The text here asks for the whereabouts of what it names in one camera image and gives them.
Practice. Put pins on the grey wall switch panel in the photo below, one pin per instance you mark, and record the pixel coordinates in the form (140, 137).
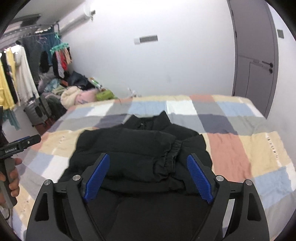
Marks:
(145, 39)

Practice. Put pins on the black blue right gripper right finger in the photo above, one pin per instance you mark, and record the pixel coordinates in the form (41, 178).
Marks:
(235, 209)

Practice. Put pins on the metal clothes rack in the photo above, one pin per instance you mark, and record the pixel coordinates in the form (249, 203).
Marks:
(17, 31)

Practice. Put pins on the white wall air conditioner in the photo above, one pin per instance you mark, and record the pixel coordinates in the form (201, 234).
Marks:
(74, 22)

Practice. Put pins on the person's left hand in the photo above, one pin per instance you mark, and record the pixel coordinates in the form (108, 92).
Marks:
(14, 185)

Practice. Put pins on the patchwork checkered bed quilt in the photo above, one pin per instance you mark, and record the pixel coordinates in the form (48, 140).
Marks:
(238, 138)

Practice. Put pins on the green bag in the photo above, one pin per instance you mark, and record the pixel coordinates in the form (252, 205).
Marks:
(105, 95)

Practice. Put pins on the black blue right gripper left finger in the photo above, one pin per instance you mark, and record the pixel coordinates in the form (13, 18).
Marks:
(60, 210)

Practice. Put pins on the black door handle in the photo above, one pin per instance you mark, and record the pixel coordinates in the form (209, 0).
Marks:
(269, 64)

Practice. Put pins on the black puffer jacket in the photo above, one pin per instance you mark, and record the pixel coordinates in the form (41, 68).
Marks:
(148, 192)

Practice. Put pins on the cream fluffy garment pile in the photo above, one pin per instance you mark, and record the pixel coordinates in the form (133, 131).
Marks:
(69, 95)

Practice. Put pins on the grey bedroom door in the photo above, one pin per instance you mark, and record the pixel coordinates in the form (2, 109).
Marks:
(255, 41)

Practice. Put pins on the grey suitcase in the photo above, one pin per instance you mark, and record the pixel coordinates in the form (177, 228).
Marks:
(38, 111)

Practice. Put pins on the yellow hanging garment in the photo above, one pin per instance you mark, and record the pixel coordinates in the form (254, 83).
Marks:
(9, 97)

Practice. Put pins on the pink plush garment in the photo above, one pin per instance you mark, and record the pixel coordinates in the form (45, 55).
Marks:
(86, 96)

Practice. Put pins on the green hanger with clothes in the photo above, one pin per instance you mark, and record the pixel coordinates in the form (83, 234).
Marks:
(61, 57)

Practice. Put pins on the white hanging garment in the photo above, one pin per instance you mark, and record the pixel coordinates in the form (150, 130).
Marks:
(26, 87)

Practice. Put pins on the small grey wall switch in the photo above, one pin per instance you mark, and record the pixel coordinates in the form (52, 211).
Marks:
(280, 33)

